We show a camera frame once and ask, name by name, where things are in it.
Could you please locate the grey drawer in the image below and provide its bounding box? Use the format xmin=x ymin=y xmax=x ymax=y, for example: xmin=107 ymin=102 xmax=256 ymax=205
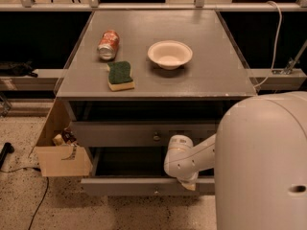
xmin=81 ymin=147 xmax=215 ymax=196
xmin=70 ymin=121 xmax=218 ymax=147

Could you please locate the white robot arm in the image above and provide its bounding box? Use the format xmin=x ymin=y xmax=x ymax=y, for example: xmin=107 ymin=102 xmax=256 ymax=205
xmin=164 ymin=91 xmax=307 ymax=230

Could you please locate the grey top drawer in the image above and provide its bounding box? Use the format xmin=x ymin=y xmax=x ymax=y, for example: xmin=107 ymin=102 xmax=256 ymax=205
xmin=70 ymin=121 xmax=218 ymax=147

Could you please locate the grey wooden drawer cabinet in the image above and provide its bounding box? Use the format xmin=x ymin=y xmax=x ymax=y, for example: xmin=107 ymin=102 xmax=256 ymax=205
xmin=53 ymin=9 xmax=258 ymax=165

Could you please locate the green yellow sponge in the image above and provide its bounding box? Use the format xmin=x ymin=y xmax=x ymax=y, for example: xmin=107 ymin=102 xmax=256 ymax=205
xmin=107 ymin=61 xmax=134 ymax=91

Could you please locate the white paper bowl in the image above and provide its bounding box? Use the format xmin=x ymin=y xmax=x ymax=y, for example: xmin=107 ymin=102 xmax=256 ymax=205
xmin=147 ymin=40 xmax=193 ymax=70

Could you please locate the cardboard box with items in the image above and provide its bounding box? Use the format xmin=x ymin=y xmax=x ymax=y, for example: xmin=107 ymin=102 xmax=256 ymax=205
xmin=35 ymin=101 xmax=92 ymax=177

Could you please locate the orange soda can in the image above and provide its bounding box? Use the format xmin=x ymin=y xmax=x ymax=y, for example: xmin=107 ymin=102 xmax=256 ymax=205
xmin=97 ymin=30 xmax=120 ymax=60

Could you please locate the black cylinder on floor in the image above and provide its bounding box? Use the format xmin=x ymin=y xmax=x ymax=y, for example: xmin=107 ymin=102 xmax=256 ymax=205
xmin=0 ymin=142 xmax=14 ymax=169

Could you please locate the black object on shelf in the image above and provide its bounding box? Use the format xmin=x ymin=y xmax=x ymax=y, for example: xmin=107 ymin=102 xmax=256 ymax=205
xmin=0 ymin=61 xmax=38 ymax=78

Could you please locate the white hanging cable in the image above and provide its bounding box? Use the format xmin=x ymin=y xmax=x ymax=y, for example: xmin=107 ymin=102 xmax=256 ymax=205
xmin=253 ymin=0 xmax=284 ymax=89

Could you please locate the metal bracket right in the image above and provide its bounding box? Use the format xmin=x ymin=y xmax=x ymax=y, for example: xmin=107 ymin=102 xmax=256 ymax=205
xmin=272 ymin=39 xmax=307 ymax=75

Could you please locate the black floor cable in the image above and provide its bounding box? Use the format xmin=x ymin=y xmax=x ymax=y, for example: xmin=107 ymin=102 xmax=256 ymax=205
xmin=0 ymin=165 xmax=51 ymax=230

